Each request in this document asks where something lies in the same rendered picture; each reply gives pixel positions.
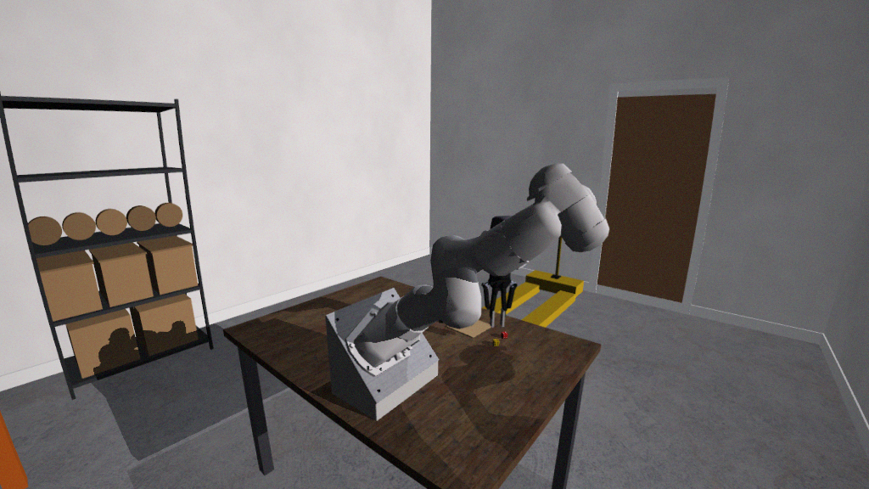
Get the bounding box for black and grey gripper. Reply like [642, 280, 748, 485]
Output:
[481, 273, 518, 328]

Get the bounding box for tan flat mat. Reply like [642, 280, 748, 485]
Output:
[446, 320, 491, 338]

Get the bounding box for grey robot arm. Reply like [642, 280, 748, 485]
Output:
[345, 163, 609, 377]

